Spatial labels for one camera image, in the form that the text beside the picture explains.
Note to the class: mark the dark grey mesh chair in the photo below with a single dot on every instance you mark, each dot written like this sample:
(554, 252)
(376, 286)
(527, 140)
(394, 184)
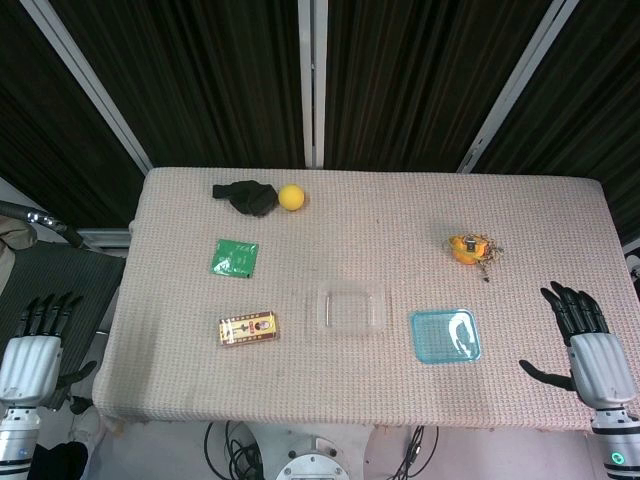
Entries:
(85, 285)

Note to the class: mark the clear blue-rimmed plastic container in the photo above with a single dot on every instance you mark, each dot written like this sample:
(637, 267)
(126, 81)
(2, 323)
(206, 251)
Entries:
(440, 337)

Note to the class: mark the grey round robot base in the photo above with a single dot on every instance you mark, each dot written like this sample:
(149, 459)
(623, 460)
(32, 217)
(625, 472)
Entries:
(311, 462)

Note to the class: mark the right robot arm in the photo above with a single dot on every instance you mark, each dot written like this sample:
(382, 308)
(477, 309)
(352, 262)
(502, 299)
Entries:
(617, 445)

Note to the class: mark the yellow ball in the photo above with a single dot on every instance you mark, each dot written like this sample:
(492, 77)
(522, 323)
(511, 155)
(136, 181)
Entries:
(291, 198)

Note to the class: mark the yellow and red box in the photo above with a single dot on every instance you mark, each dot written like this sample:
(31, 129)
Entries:
(248, 329)

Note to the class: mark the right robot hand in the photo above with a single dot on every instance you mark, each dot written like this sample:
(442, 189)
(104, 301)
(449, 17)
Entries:
(597, 367)

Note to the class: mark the clear plastic tray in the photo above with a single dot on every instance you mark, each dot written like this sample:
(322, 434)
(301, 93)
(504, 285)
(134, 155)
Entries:
(350, 306)

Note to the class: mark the black and silver rod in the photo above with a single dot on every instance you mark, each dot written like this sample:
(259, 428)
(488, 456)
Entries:
(45, 218)

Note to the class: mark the green tea sachet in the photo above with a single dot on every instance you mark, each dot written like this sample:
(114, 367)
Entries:
(234, 259)

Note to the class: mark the pink waffle-weave tablecloth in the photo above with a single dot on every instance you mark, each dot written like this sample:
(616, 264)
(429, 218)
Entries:
(350, 390)

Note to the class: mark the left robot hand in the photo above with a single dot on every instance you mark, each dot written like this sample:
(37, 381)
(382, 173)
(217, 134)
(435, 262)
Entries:
(30, 367)

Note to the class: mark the white metal frame post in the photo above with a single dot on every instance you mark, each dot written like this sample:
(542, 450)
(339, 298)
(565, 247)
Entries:
(312, 75)
(515, 85)
(85, 75)

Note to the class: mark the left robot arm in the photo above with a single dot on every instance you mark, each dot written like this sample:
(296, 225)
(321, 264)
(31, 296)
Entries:
(17, 440)

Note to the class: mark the black curtain backdrop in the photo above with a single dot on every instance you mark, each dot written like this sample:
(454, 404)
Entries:
(200, 75)

